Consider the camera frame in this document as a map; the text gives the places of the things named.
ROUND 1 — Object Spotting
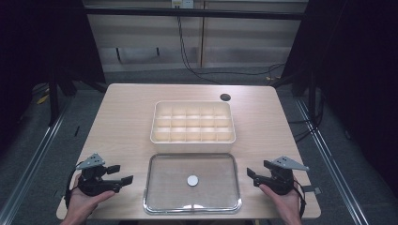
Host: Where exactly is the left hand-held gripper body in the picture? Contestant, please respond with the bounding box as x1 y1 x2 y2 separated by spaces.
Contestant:
75 152 122 198

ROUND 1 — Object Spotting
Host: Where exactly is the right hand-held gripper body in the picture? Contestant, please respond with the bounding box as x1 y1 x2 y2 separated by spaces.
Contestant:
253 156 311 196

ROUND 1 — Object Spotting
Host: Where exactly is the person's left hand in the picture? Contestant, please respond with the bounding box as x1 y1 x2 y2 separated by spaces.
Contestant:
62 173 116 223

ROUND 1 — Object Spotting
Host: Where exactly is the person's right hand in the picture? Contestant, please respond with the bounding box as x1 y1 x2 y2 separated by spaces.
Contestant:
258 177 303 223

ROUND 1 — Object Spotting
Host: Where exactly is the clear plastic box lid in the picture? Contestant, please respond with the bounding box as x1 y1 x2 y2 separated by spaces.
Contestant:
143 152 243 217

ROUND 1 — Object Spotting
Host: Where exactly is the cream compartment storage box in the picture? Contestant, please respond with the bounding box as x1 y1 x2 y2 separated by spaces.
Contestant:
149 99 237 155

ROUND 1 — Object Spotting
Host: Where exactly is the black metal stand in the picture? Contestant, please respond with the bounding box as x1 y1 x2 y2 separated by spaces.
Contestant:
47 71 61 128

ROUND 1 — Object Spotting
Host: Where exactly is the dark curtain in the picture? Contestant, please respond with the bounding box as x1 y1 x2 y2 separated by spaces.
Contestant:
271 0 398 201

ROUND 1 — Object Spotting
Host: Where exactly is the black horizontal metal bar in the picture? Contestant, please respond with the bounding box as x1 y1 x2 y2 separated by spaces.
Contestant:
84 7 307 22

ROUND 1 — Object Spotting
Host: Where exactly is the black left gripper strap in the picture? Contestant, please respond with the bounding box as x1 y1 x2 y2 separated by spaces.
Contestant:
63 168 83 210

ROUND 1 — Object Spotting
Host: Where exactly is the black gripper strap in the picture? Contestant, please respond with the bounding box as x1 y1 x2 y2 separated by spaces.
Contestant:
293 178 322 219
63 168 83 210

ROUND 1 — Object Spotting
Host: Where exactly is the black right gripper strap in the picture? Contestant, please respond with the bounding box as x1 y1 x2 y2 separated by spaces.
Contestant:
293 178 322 219

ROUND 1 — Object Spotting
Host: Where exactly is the bundle of black floor cables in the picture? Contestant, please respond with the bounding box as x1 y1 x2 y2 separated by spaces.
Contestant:
287 93 325 144

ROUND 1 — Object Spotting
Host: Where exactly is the metal floor rail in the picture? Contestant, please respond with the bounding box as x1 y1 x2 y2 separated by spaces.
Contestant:
0 102 71 225
295 97 376 225

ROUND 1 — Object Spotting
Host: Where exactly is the black floor cable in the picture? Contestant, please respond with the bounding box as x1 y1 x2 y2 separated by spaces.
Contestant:
193 63 286 79

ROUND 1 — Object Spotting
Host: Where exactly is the black hanging wall cable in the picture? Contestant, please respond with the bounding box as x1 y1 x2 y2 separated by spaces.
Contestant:
176 15 223 86

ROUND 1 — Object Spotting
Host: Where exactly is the white wall outlet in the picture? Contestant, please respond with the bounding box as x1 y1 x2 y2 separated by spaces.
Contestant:
171 0 195 9

